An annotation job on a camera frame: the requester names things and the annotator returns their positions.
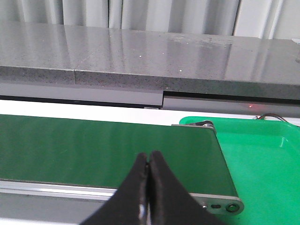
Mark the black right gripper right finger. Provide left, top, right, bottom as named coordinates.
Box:
left=148, top=151, right=224, bottom=225

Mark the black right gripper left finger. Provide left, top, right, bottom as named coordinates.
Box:
left=81, top=153, right=148, bottom=225

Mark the grey cabinet panel under counter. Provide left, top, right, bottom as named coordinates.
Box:
left=0, top=81, right=300, bottom=118

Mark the green plastic tray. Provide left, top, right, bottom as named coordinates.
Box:
left=179, top=116, right=300, bottom=225

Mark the black and red cable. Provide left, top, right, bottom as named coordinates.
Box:
left=254, top=113, right=293, bottom=123

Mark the grey granite counter slab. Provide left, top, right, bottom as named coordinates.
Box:
left=0, top=21, right=300, bottom=102

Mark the aluminium conveyor frame rail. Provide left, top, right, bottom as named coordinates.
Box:
left=0, top=120, right=245, bottom=215

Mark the white pleated curtain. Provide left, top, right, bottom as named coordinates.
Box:
left=0, top=0, right=300, bottom=39

